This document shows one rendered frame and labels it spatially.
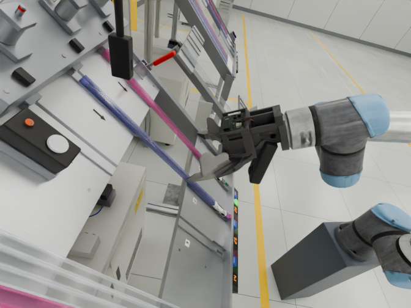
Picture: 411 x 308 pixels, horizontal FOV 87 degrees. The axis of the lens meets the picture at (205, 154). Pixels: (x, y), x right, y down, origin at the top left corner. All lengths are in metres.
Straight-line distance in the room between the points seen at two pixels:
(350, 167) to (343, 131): 0.09
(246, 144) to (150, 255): 1.07
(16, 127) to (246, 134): 0.31
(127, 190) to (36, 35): 0.56
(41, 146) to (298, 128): 0.37
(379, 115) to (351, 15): 8.39
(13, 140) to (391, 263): 0.94
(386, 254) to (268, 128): 0.64
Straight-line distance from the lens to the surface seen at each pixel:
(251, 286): 1.43
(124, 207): 0.78
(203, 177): 0.42
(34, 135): 0.31
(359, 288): 1.82
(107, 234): 0.74
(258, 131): 0.41
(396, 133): 0.65
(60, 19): 0.42
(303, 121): 0.41
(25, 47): 0.35
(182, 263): 0.49
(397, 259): 0.91
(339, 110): 0.42
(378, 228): 0.97
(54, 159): 0.31
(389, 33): 9.49
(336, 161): 0.47
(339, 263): 1.07
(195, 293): 0.52
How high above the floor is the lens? 1.29
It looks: 44 degrees down
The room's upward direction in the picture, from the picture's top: 16 degrees clockwise
